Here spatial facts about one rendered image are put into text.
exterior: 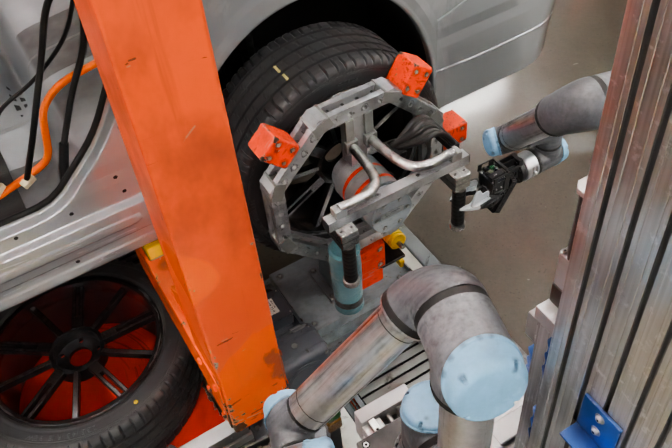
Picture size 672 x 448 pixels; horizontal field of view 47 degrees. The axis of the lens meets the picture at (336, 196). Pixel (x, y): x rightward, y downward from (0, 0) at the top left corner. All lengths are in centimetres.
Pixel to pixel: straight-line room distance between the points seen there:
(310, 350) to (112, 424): 58
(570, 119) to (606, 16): 270
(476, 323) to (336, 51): 111
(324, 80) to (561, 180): 165
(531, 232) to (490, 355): 213
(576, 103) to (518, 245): 146
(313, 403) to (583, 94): 86
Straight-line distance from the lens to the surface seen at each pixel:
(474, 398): 108
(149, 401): 222
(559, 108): 173
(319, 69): 197
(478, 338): 106
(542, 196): 331
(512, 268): 304
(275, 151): 188
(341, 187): 208
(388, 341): 120
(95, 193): 207
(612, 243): 102
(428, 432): 146
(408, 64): 201
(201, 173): 141
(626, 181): 95
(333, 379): 127
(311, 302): 265
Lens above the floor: 234
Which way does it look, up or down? 45 degrees down
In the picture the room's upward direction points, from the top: 6 degrees counter-clockwise
